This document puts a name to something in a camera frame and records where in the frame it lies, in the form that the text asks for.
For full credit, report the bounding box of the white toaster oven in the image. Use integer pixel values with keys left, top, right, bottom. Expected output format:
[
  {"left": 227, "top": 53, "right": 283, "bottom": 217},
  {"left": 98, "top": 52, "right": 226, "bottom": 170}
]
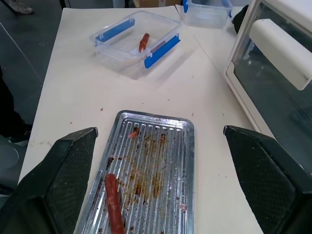
[{"left": 225, "top": 0, "right": 312, "bottom": 169}]

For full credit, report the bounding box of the ribbed metal baking tray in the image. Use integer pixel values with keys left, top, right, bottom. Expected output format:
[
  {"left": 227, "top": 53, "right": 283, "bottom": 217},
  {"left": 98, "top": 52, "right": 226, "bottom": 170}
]
[{"left": 73, "top": 110, "right": 195, "bottom": 234}]

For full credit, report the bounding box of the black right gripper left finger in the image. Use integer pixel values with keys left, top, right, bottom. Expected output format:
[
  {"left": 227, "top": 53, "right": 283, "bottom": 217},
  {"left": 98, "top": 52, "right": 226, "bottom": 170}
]
[{"left": 0, "top": 127, "right": 99, "bottom": 234}]

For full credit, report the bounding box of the long red sausage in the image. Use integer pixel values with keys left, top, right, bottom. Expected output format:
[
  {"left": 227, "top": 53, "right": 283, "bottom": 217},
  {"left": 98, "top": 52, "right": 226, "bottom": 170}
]
[{"left": 105, "top": 173, "right": 126, "bottom": 234}]

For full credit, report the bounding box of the short red sausage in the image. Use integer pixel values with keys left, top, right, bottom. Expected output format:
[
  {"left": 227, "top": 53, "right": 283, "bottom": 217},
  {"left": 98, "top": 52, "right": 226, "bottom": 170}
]
[{"left": 138, "top": 33, "right": 150, "bottom": 52}]

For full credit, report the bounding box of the person in dark clothing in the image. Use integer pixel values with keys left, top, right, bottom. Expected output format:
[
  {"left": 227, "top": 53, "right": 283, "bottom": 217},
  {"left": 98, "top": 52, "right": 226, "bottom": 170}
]
[{"left": 0, "top": 65, "right": 34, "bottom": 147}]

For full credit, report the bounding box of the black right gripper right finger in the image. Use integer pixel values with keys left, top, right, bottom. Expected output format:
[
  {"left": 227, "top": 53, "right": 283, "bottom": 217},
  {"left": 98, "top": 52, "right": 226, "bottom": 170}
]
[{"left": 223, "top": 125, "right": 312, "bottom": 234}]

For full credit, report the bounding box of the person's shoe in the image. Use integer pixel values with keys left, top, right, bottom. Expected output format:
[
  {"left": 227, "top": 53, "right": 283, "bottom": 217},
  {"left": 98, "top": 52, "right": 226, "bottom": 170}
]
[{"left": 10, "top": 0, "right": 34, "bottom": 15}]

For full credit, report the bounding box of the clear container with blue clips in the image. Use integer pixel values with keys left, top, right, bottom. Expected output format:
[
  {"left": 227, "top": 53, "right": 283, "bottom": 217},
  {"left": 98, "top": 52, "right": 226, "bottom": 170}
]
[
  {"left": 89, "top": 10, "right": 181, "bottom": 81},
  {"left": 179, "top": 0, "right": 234, "bottom": 29}
]

